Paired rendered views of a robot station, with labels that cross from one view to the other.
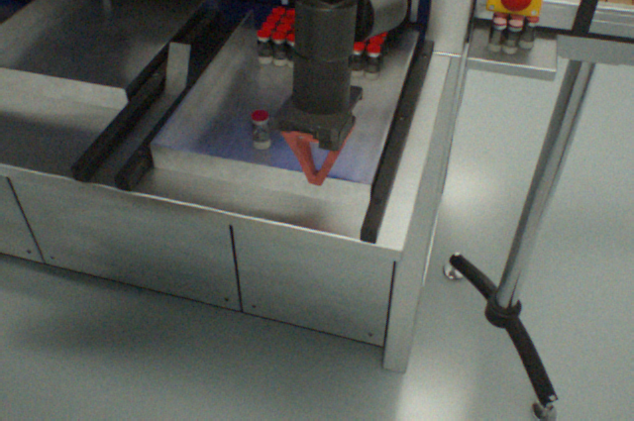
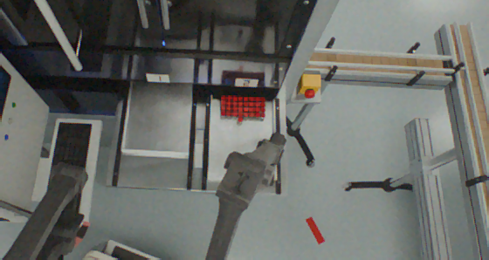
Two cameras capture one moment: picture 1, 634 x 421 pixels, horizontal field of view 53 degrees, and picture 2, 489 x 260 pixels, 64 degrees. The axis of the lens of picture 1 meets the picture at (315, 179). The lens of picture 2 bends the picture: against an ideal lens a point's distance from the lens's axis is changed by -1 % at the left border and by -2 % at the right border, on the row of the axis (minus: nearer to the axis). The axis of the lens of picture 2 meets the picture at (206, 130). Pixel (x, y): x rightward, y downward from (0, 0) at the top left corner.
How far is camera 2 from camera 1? 1.06 m
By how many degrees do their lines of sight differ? 29
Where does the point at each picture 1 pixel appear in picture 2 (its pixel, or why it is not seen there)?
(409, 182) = (284, 168)
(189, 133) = (212, 161)
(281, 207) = not seen: hidden behind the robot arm
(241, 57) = (213, 118)
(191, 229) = not seen: hidden behind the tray
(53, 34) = (139, 118)
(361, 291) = not seen: hidden behind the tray
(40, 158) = (171, 183)
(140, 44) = (174, 117)
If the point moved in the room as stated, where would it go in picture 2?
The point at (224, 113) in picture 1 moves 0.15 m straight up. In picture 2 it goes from (219, 149) to (221, 137)
